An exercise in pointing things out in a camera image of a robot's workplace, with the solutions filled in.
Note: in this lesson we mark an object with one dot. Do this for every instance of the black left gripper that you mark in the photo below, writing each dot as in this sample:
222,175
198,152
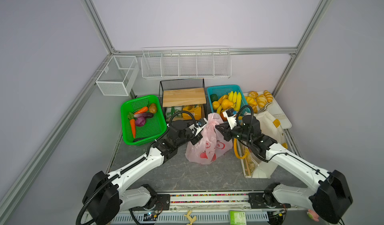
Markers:
196,139

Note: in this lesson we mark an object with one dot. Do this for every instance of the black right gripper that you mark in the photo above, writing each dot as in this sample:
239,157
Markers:
226,127

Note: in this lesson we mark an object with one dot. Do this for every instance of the cream canvas tote bag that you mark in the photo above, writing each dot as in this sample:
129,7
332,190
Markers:
254,162

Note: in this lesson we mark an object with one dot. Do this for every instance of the pink plastic grocery bag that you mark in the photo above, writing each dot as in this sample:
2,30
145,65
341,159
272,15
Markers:
211,146

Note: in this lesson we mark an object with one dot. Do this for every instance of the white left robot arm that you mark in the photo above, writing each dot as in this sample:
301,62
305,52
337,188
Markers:
108,194

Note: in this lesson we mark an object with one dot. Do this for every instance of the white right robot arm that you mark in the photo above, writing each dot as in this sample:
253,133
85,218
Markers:
327,193

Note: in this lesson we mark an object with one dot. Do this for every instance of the yellow striped croissant front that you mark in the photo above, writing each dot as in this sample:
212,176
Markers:
254,108

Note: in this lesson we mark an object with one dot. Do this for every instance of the green snack packet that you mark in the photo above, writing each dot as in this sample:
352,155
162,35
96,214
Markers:
170,111

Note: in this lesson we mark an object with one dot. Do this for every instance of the orange fruit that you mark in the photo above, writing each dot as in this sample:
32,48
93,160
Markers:
223,117

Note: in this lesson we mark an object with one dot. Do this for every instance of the yellow snack packet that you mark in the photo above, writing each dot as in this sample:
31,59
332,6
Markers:
196,110

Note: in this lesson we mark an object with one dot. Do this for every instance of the yellow croissant left back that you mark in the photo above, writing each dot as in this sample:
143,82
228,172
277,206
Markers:
251,101

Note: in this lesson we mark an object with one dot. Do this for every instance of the striped croissant middle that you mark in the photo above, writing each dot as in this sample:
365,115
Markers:
261,101

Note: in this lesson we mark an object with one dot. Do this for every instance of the yellow banana bunch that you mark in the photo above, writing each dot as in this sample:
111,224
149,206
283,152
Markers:
235,97

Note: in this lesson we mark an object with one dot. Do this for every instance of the white plastic tray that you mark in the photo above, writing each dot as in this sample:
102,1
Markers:
276,111

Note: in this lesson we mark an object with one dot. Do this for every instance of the round bread roll back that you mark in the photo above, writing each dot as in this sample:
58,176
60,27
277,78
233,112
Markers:
253,94

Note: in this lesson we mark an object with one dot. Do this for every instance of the pale purple long eggplant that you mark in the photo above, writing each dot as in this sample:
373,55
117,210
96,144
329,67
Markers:
144,115

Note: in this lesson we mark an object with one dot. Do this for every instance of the brown potato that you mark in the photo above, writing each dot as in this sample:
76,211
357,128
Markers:
153,108

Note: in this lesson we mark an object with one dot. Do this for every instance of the striped croissant far right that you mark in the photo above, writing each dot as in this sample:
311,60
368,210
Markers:
268,96

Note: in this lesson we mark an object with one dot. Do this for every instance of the green plastic vegetable basket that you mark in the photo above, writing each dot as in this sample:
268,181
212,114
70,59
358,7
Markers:
154,127

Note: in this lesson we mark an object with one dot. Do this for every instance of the carrot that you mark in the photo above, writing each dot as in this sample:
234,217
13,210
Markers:
141,111
132,124

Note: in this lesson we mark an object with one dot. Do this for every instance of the green avocado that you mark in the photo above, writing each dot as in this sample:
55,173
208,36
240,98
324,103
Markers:
214,98

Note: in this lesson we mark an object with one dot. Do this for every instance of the teal plastic fruit basket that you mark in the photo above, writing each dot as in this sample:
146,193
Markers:
224,90

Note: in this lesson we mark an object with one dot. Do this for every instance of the small white mesh basket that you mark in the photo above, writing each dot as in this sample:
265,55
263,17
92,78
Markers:
118,76

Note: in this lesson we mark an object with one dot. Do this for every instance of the pink toy on floor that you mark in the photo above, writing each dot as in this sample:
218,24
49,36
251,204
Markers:
313,215

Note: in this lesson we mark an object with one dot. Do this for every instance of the black wire wooden shelf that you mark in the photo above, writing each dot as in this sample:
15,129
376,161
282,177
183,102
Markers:
183,92

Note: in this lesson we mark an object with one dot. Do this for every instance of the long white wire basket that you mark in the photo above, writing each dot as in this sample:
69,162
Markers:
186,62

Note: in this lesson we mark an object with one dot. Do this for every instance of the green card on rail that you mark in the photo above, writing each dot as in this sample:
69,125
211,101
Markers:
238,218

